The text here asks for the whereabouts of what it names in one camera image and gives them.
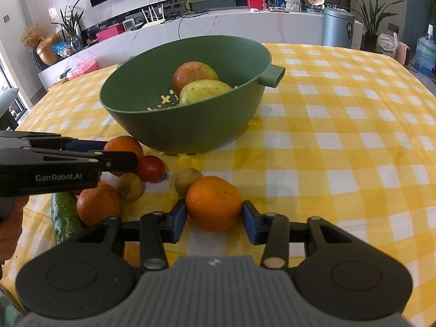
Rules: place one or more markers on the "copper vase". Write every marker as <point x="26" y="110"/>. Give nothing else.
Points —
<point x="48" y="52"/>

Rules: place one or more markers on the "dried flowers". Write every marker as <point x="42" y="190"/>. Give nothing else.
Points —
<point x="32" y="35"/>

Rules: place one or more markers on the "small brown round fruit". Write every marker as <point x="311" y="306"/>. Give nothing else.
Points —
<point x="130" y="186"/>
<point x="185" y="180"/>

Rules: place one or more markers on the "black set-top box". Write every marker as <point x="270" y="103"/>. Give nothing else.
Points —
<point x="138" y="26"/>

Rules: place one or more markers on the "red-green mango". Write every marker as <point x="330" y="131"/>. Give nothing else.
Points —
<point x="194" y="73"/>

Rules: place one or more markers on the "white plastic bag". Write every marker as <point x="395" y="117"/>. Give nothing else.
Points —
<point x="386" y="45"/>

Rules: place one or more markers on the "green plastic bowl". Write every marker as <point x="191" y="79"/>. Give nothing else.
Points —
<point x="190" y="133"/>

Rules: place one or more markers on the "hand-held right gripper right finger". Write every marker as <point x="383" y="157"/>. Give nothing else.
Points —
<point x="250" y="221"/>

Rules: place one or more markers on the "person's left hand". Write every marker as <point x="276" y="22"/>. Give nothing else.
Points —
<point x="10" y="235"/>

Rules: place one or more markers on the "pink storage case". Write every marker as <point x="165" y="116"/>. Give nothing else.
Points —
<point x="81" y="70"/>

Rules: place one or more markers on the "grey pedal trash can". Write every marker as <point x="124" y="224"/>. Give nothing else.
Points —
<point x="337" y="29"/>

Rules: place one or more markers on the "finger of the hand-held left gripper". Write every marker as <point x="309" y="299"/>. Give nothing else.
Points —
<point x="85" y="145"/>
<point x="117" y="165"/>

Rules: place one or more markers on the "yellow-green pear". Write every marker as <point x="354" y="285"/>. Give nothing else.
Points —
<point x="204" y="90"/>

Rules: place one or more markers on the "tall potted plant black pot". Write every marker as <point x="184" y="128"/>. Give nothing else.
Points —
<point x="371" y="39"/>

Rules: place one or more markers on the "green chair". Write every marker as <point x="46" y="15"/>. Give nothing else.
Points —
<point x="8" y="97"/>

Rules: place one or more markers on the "white router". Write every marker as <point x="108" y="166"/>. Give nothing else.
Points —
<point x="153" y="24"/>

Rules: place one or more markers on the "dark wall socket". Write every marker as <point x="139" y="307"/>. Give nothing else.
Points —
<point x="393" y="27"/>

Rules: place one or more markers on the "small white clock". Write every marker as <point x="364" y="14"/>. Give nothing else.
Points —
<point x="129" y="24"/>

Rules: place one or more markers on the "red box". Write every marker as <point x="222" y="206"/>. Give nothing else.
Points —
<point x="254" y="2"/>

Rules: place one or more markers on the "pink small heater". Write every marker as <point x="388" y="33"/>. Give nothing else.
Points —
<point x="404" y="53"/>

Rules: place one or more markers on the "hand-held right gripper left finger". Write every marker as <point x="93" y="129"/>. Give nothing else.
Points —
<point x="179" y="221"/>

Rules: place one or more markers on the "blue snack bag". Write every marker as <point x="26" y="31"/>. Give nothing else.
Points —
<point x="62" y="49"/>

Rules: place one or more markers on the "yellow checked tablecloth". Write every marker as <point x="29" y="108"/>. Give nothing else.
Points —
<point x="340" y="143"/>

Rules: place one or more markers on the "potted plant in glass vase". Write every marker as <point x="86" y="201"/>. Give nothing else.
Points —
<point x="73" y="30"/>

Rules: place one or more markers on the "blue water jug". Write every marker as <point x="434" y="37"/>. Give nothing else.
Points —
<point x="425" y="54"/>

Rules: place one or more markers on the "pink flat box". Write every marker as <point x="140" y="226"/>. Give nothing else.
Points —
<point x="109" y="33"/>

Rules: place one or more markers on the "green cucumber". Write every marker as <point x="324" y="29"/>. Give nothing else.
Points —
<point x="64" y="218"/>

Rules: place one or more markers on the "red tomato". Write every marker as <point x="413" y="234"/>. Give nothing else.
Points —
<point x="151" y="168"/>

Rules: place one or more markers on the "orange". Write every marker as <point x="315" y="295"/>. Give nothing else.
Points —
<point x="213" y="204"/>
<point x="97" y="204"/>
<point x="124" y="144"/>

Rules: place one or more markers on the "white marble television console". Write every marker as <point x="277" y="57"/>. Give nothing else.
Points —
<point x="231" y="25"/>

